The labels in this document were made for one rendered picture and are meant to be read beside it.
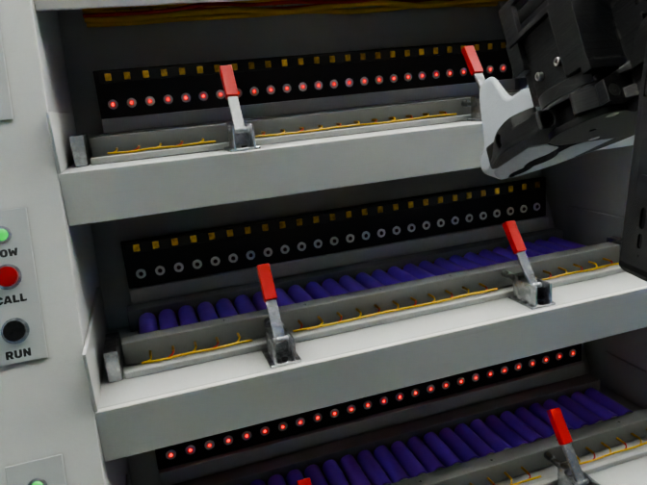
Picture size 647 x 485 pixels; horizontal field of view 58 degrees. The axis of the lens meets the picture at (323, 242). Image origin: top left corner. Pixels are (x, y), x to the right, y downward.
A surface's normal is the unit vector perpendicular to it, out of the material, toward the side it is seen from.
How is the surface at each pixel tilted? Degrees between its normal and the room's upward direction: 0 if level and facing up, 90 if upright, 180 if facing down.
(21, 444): 90
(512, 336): 111
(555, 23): 90
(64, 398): 90
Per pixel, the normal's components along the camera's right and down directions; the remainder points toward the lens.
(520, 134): -0.88, 0.11
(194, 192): 0.30, 0.20
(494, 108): -0.96, 0.17
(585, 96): -0.42, -0.05
